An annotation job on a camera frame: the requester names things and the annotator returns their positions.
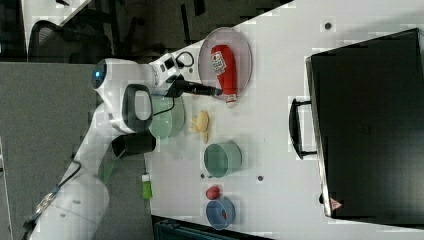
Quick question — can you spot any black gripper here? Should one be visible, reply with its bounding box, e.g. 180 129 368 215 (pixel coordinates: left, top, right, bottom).
166 75 223 97

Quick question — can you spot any red plush ketchup bottle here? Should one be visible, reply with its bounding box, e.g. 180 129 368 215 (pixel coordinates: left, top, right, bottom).
211 45 237 108

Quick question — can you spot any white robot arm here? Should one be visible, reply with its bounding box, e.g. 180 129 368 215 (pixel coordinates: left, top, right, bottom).
22 54 223 240

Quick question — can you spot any lilac oval plate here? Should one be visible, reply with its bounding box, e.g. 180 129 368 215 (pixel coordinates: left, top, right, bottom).
198 27 252 97

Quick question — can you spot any yellow peeled banana toy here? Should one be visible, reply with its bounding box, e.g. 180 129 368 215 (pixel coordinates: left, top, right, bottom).
189 110 209 143

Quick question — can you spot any green perforated colander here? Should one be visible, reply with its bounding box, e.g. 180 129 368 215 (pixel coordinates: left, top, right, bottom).
149 97 185 139

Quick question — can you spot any green mug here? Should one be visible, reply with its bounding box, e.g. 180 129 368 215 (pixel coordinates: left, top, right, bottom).
203 141 242 178

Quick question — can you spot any black pot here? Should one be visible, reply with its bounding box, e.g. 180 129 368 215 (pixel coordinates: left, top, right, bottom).
112 133 156 158

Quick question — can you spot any red strawberry toy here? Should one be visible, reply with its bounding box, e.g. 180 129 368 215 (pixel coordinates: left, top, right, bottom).
205 185 221 200

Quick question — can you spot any blue bowl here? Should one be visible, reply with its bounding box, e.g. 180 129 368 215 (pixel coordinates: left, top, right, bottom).
205 197 236 230

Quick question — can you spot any strawberry toy in bowl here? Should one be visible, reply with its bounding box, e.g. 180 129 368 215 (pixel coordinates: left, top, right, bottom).
221 210 228 220

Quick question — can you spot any green slotted spatula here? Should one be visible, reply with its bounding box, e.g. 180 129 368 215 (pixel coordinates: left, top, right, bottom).
99 151 124 184

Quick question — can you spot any black toaster oven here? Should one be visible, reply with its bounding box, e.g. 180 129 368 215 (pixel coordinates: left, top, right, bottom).
305 28 424 229

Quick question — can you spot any black office chair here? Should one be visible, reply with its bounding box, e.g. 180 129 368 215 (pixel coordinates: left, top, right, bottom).
27 20 112 64

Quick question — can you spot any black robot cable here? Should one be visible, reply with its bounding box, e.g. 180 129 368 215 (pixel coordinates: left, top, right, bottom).
21 50 195 240

